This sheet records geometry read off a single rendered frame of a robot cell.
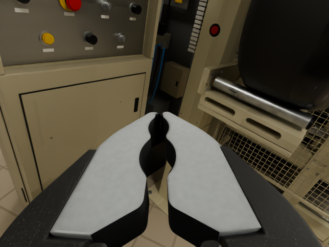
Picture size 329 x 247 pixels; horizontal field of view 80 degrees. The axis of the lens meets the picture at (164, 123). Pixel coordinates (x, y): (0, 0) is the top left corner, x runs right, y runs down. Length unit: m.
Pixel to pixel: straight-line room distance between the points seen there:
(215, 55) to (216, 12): 0.15
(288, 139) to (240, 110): 0.17
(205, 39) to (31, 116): 0.67
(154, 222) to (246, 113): 0.88
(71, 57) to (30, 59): 0.12
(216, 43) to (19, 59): 0.65
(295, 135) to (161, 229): 0.92
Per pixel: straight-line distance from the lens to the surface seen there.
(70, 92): 0.72
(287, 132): 0.71
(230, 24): 0.83
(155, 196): 1.42
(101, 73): 0.76
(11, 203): 1.50
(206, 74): 0.75
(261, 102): 0.72
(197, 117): 0.95
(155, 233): 1.30
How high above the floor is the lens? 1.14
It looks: 33 degrees down
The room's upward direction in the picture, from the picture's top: 12 degrees clockwise
